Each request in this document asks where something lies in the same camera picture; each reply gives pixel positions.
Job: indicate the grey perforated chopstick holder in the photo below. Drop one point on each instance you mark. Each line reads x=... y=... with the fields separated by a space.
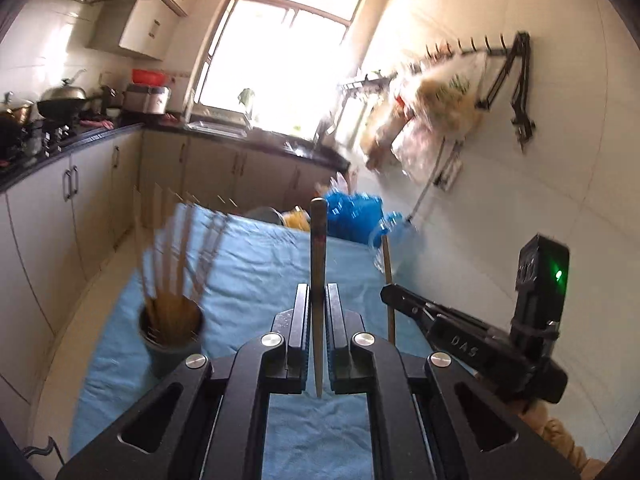
x=170 y=357

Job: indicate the metal bowl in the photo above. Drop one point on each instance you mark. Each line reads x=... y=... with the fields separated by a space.
x=265 y=214

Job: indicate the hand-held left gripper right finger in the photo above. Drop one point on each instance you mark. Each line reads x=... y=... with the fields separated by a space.
x=331 y=335

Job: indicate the kitchen base cabinets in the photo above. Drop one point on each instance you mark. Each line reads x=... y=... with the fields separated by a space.
x=45 y=220

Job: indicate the black wok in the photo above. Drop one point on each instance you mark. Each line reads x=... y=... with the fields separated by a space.
x=62 y=102

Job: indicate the black kitchen countertop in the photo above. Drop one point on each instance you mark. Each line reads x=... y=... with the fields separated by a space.
x=50 y=157

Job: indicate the yellow crumpled wrapper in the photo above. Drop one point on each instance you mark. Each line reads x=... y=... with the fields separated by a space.
x=297 y=220

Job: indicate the blue plastic bag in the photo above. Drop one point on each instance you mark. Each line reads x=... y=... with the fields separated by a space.
x=350 y=215

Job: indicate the wall hook rail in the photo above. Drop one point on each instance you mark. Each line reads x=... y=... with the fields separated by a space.
x=475 y=50

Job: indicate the white wall cabinets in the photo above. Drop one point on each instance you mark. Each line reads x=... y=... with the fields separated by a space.
x=145 y=25

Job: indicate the wooden chopstick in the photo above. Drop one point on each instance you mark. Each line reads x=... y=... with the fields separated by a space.
x=318 y=260
x=387 y=270

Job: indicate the gas stove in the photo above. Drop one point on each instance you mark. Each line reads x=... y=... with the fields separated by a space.
x=52 y=132

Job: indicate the bunch of wooden chopsticks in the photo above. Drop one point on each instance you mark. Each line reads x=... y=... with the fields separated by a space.
x=172 y=310

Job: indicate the kitchen sink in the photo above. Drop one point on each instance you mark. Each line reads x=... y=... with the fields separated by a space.
x=217 y=122

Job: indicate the blue towel cloth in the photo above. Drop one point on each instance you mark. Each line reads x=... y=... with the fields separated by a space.
x=250 y=270

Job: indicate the kitchen window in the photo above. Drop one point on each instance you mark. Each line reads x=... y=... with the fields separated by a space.
x=280 y=60

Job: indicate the red plastic basin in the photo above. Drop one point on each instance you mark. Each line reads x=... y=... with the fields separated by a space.
x=148 y=77

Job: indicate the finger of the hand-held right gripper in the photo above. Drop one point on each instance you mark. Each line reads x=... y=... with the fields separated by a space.
x=465 y=342

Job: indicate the silver rice cooker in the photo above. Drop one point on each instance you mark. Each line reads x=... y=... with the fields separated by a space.
x=147 y=102

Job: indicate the clear glass mug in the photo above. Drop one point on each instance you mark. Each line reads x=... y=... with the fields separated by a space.
x=395 y=240

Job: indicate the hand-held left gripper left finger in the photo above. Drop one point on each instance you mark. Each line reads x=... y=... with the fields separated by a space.
x=300 y=335

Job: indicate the person's right hand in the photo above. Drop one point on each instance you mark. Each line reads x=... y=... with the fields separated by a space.
x=550 y=430

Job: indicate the black folding wall bracket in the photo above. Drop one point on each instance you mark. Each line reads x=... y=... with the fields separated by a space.
x=522 y=85

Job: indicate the hanging plastic bags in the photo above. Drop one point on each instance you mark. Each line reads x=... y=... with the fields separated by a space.
x=440 y=100

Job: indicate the metal pot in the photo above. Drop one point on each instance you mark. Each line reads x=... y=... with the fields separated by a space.
x=15 y=110

